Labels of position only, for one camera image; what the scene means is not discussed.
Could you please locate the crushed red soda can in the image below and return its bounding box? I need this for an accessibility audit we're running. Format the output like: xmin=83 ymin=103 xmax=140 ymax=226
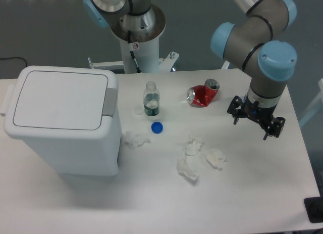
xmin=186 ymin=78 xmax=220 ymax=108

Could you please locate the clear green-label plastic bottle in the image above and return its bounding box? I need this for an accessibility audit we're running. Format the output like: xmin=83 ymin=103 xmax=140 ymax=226
xmin=143 ymin=81 xmax=160 ymax=116

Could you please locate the crumpled tissue right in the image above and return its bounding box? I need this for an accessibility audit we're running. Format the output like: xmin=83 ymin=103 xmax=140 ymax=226
xmin=204 ymin=148 xmax=227 ymax=170

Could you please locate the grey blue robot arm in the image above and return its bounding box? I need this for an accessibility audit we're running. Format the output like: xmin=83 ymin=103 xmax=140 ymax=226
xmin=83 ymin=0 xmax=297 ymax=137

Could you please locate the crumpled tissue lower middle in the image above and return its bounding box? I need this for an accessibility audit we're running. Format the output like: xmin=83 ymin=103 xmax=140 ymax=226
xmin=177 ymin=154 xmax=198 ymax=181

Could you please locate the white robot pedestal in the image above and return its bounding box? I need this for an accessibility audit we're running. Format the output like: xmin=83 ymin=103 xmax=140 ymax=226
xmin=87 ymin=4 xmax=180 ymax=74

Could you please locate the crumpled tissue near can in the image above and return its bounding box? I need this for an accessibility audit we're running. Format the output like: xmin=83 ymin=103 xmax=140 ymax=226
xmin=124 ymin=131 xmax=150 ymax=149

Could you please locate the white frame at right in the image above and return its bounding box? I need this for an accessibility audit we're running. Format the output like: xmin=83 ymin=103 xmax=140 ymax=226
xmin=298 ymin=78 xmax=322 ymax=128

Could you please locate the white push-top trash can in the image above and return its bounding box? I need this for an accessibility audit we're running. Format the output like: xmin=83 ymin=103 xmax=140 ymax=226
xmin=1 ymin=66 xmax=122 ymax=176

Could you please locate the crumpled tissue upper middle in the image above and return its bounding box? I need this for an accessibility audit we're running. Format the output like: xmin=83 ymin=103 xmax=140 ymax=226
xmin=184 ymin=135 xmax=202 ymax=156

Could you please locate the black device at edge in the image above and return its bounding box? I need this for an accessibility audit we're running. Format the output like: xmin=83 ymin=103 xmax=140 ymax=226
xmin=304 ymin=197 xmax=322 ymax=223

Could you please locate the white bottle cap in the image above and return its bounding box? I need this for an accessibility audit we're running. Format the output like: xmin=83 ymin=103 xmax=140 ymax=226
xmin=134 ymin=107 xmax=143 ymax=115

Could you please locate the blue bottle cap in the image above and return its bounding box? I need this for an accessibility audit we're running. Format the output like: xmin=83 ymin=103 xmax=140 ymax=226
xmin=151 ymin=121 xmax=164 ymax=134

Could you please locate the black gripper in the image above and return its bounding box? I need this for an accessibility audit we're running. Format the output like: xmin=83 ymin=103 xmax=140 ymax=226
xmin=227 ymin=96 xmax=286 ymax=141

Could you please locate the black floor cable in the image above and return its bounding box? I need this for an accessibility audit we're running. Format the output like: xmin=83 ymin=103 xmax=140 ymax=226
xmin=0 ymin=57 xmax=28 ymax=67

